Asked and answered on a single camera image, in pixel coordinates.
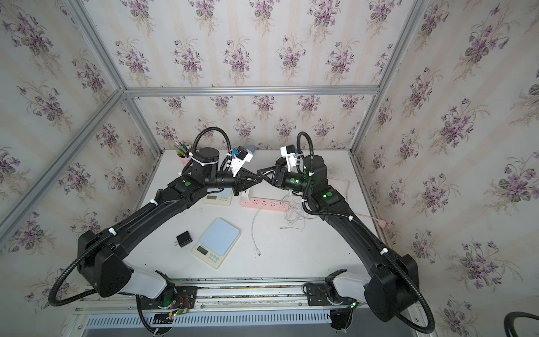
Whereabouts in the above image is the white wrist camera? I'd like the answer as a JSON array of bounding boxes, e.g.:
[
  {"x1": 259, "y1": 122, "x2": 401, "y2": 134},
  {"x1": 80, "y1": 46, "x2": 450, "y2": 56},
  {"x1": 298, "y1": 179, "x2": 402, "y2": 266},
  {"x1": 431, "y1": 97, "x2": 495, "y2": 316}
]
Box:
[
  {"x1": 280, "y1": 145, "x2": 300, "y2": 172},
  {"x1": 230, "y1": 146, "x2": 253, "y2": 169}
]

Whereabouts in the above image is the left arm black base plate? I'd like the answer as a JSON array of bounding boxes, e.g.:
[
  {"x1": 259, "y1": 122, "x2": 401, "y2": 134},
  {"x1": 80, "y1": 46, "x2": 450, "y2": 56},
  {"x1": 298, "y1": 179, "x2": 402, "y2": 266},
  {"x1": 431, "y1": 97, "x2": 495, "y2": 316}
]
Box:
[{"x1": 140, "y1": 286, "x2": 199, "y2": 313}]

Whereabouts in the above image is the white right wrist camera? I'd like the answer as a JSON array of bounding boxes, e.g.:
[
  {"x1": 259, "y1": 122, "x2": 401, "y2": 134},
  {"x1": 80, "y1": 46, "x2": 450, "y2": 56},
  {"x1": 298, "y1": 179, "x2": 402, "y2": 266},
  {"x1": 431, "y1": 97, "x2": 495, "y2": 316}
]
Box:
[{"x1": 280, "y1": 145, "x2": 300, "y2": 172}]

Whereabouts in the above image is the white usb charging cable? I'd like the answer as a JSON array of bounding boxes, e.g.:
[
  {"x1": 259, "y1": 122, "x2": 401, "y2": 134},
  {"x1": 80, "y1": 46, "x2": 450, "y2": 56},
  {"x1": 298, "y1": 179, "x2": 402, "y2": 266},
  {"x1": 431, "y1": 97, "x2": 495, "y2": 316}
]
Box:
[{"x1": 250, "y1": 191, "x2": 321, "y2": 257}]

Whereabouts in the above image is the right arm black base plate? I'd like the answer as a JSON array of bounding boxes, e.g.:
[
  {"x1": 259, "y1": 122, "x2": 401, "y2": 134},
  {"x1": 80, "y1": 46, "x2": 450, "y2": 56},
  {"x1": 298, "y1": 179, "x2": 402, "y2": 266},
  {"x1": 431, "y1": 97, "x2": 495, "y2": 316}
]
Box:
[{"x1": 302, "y1": 282, "x2": 357, "y2": 307}]

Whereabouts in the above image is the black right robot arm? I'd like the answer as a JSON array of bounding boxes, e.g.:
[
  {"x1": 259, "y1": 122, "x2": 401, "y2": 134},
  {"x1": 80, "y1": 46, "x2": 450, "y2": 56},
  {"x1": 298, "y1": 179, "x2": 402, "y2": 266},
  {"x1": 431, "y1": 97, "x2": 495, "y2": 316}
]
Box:
[{"x1": 268, "y1": 131, "x2": 435, "y2": 334}]

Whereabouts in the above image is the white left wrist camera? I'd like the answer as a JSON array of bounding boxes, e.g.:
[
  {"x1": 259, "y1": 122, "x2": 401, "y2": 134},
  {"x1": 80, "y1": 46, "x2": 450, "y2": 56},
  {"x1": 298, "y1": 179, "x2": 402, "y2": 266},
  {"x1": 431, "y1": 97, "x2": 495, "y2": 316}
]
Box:
[{"x1": 230, "y1": 146, "x2": 253, "y2": 169}]

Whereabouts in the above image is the pink power strip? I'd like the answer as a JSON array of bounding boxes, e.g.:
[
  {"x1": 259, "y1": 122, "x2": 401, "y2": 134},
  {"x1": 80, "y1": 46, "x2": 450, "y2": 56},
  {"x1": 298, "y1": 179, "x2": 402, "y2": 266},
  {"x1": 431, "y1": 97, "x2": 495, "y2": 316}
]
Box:
[{"x1": 240, "y1": 197, "x2": 289, "y2": 213}]

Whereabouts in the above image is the blue fabric glasses case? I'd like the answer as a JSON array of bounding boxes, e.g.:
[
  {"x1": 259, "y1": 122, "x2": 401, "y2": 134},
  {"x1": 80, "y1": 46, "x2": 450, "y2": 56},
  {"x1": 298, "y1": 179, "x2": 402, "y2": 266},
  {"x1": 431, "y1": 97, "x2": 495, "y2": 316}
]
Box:
[{"x1": 245, "y1": 145, "x2": 256, "y2": 154}]

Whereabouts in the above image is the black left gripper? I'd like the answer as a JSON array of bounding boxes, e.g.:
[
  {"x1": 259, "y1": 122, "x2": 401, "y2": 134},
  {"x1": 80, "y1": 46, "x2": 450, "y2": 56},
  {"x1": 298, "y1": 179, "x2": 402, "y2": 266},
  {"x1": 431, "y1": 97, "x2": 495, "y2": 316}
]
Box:
[{"x1": 204, "y1": 167, "x2": 262, "y2": 196}]

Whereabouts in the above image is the black power adapter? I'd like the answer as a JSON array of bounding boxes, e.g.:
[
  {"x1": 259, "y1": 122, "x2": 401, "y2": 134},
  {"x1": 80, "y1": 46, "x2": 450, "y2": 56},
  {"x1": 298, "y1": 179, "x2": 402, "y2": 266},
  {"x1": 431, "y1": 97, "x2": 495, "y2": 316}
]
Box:
[{"x1": 176, "y1": 231, "x2": 192, "y2": 247}]

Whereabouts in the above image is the white charger plug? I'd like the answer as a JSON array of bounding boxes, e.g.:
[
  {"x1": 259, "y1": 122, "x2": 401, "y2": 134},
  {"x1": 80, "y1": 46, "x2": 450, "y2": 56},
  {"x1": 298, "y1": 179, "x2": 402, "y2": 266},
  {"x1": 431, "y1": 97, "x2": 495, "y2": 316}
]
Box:
[{"x1": 240, "y1": 189, "x2": 251, "y2": 203}]

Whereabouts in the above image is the aluminium mounting rail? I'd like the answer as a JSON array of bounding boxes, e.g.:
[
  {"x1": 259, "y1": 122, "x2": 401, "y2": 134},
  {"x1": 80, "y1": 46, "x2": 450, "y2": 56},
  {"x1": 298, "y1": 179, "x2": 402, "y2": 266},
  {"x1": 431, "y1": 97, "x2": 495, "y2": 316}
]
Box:
[{"x1": 73, "y1": 275, "x2": 424, "y2": 315}]

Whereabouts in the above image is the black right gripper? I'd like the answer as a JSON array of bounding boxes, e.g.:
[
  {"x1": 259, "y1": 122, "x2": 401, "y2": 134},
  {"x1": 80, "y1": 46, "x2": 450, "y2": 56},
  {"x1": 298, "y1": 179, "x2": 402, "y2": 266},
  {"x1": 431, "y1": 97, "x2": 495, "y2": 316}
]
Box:
[{"x1": 258, "y1": 167, "x2": 317, "y2": 197}]

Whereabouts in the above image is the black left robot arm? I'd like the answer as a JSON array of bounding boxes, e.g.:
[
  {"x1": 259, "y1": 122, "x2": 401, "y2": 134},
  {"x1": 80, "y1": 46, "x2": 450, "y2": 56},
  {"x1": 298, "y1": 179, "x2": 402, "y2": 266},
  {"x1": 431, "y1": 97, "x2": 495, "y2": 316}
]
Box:
[{"x1": 48, "y1": 143, "x2": 262, "y2": 308}]

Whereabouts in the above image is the blue cream kitchen scale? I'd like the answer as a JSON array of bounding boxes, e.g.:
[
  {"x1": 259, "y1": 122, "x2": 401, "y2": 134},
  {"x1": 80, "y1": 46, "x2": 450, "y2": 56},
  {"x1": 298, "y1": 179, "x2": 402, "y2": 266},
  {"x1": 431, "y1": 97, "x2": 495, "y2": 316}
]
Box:
[{"x1": 192, "y1": 218, "x2": 241, "y2": 270}]

